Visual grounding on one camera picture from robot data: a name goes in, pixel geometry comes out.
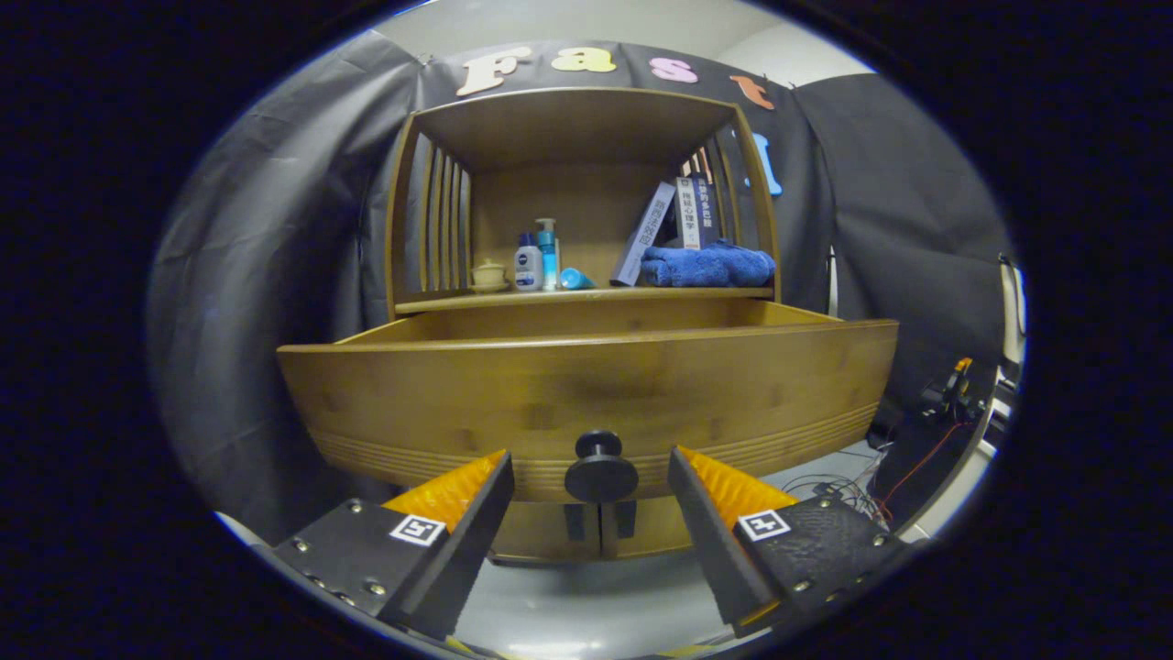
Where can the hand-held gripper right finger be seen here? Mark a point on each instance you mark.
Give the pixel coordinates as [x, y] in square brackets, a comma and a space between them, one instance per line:
[710, 541]

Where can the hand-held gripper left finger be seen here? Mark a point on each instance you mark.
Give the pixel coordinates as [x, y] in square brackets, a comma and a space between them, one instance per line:
[458, 559]

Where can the black round drawer knob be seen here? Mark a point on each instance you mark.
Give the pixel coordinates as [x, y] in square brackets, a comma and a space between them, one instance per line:
[600, 475]

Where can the wooden drawer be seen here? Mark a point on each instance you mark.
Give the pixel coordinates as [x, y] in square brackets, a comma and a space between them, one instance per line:
[550, 385]

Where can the white and blue cosmetic tube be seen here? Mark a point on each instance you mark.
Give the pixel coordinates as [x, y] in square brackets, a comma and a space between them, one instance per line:
[575, 279]

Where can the wooden cabinet door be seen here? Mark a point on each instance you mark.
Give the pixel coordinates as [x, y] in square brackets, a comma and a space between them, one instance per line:
[541, 532]
[655, 527]

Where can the wooden countertop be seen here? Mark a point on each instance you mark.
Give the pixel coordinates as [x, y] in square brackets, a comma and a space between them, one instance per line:
[605, 294]

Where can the wooden cabinet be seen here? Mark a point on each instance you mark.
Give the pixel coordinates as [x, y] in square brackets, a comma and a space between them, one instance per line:
[568, 124]

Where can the blue folded towel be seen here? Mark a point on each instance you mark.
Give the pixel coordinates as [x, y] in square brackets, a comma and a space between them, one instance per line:
[706, 266]

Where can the black equipment with orange part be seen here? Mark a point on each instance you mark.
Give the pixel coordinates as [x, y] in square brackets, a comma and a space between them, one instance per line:
[948, 394]

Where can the small beige lidded cup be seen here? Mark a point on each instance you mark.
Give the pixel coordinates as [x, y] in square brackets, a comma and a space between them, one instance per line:
[488, 275]

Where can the white bottle with blue cap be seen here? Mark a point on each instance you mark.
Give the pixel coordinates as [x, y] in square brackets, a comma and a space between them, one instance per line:
[528, 266]

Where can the blue pump bottle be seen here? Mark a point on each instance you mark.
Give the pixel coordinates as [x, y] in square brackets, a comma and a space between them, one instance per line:
[548, 257]

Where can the white-spined book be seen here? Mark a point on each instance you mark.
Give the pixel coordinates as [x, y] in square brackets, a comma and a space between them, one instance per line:
[688, 215]

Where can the dark blue book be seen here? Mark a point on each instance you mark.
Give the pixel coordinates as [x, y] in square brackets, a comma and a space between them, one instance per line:
[707, 211]

